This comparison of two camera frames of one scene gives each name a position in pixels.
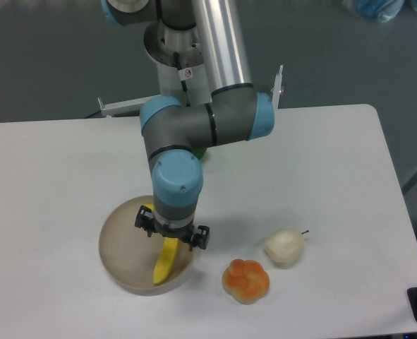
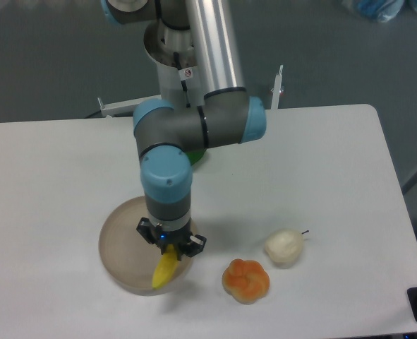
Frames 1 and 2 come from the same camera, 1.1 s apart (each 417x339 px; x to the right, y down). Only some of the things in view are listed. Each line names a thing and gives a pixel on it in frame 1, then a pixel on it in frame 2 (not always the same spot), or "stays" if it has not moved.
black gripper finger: x=200 y=239 → x=195 y=245
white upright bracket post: x=276 y=89 stays
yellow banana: x=168 y=252 stays
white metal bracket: x=123 y=107 stays
